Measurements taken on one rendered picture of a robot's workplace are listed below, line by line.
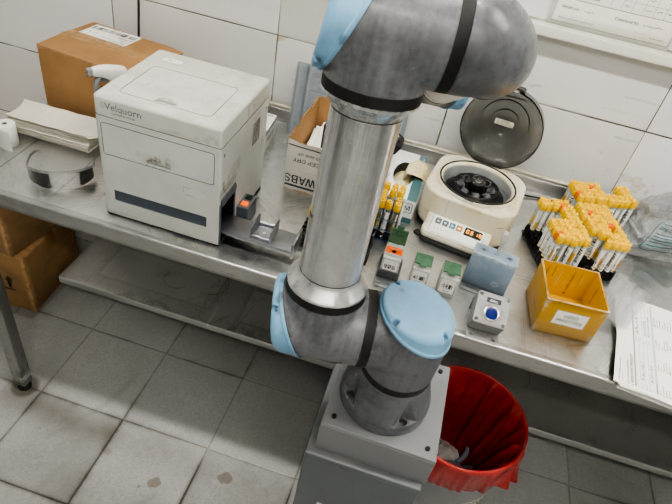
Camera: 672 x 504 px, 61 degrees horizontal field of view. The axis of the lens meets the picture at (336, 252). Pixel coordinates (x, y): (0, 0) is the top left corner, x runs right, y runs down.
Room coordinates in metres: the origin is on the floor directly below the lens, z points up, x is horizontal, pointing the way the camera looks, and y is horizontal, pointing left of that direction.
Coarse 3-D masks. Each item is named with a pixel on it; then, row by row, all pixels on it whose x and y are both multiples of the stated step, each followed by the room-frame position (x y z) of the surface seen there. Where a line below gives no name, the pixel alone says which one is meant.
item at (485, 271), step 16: (480, 256) 1.01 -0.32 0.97; (496, 256) 1.01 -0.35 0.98; (512, 256) 1.02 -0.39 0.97; (464, 272) 1.01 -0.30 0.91; (480, 272) 1.00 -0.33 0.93; (496, 272) 1.00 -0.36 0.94; (512, 272) 0.99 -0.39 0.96; (464, 288) 1.00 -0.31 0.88; (480, 288) 1.00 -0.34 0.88; (496, 288) 0.99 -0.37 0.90
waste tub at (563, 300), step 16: (544, 272) 0.99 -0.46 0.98; (560, 272) 1.03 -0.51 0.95; (576, 272) 1.03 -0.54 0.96; (592, 272) 1.03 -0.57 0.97; (528, 288) 1.03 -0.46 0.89; (544, 288) 0.95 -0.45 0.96; (560, 288) 1.03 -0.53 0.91; (576, 288) 1.03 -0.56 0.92; (592, 288) 1.01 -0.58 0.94; (528, 304) 0.98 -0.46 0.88; (544, 304) 0.91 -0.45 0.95; (560, 304) 0.91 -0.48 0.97; (576, 304) 0.91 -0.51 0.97; (592, 304) 0.98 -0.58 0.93; (544, 320) 0.91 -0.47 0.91; (560, 320) 0.91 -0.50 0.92; (576, 320) 0.91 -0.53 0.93; (592, 320) 0.90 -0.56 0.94; (560, 336) 0.91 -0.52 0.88; (576, 336) 0.90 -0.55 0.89; (592, 336) 0.90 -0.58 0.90
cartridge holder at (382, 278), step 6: (378, 264) 1.00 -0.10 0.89; (378, 270) 0.96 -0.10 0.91; (384, 270) 0.96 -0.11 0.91; (378, 276) 0.96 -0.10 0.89; (384, 276) 0.96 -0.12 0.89; (390, 276) 0.96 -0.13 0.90; (396, 276) 0.96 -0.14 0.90; (372, 282) 0.95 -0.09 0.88; (378, 282) 0.94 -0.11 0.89; (384, 282) 0.95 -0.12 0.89; (390, 282) 0.95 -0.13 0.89
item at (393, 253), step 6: (390, 246) 1.00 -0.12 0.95; (396, 246) 1.00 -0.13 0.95; (402, 246) 1.01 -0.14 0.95; (384, 252) 0.98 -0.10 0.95; (390, 252) 0.98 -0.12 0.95; (396, 252) 0.98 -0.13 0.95; (402, 252) 0.99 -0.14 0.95; (384, 258) 0.97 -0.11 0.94; (390, 258) 0.97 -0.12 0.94; (396, 258) 0.97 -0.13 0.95; (384, 264) 0.97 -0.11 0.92; (390, 264) 0.96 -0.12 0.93; (396, 264) 0.96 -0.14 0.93; (390, 270) 0.96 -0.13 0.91; (396, 270) 0.96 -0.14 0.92
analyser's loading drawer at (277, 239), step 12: (228, 216) 1.03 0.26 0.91; (228, 228) 0.99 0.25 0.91; (240, 228) 1.00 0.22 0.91; (252, 228) 0.97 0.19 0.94; (264, 228) 1.01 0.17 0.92; (276, 228) 1.00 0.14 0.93; (300, 228) 1.02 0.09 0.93; (252, 240) 0.96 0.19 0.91; (264, 240) 0.96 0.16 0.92; (276, 240) 0.98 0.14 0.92; (288, 240) 0.99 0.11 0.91; (300, 240) 1.01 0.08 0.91; (288, 252) 0.95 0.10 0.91
